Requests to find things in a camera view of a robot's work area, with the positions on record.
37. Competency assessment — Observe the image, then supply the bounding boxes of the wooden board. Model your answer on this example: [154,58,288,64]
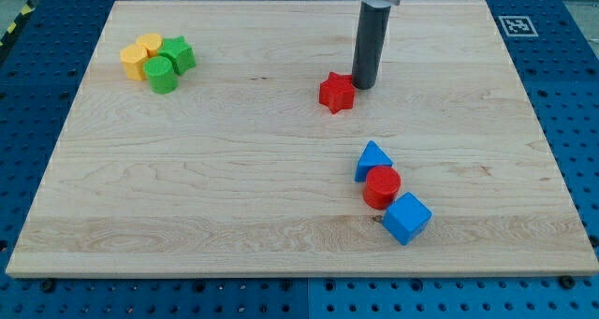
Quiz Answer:
[7,0,598,279]

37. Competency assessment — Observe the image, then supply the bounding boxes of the white fiducial marker tag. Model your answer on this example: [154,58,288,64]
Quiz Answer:
[499,15,538,37]

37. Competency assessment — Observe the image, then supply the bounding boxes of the yellow hexagon block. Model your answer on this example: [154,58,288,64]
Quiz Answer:
[120,44,149,80]

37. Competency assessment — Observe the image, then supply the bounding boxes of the black yellow hazard tape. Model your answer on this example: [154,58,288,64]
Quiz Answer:
[1,0,36,50]

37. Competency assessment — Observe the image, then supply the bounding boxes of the blue triangle block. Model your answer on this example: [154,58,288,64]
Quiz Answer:
[355,140,393,182]

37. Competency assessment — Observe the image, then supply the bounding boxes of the green cylinder block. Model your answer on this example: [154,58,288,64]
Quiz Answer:
[143,56,179,94]

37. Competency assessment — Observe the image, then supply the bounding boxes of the yellow cylinder block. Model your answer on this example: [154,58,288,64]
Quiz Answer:
[136,33,163,57]

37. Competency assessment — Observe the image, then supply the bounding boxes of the red cylinder block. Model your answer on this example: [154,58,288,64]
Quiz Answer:
[362,166,402,210]

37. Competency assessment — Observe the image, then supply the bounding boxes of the green star block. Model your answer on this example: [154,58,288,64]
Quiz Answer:
[158,36,197,76]

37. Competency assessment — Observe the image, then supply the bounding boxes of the blue cube block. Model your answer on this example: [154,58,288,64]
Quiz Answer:
[382,192,433,245]

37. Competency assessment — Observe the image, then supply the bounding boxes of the red star block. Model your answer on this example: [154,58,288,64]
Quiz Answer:
[318,72,356,114]

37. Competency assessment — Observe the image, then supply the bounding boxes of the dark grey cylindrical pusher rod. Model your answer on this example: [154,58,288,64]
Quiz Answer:
[352,2,391,90]

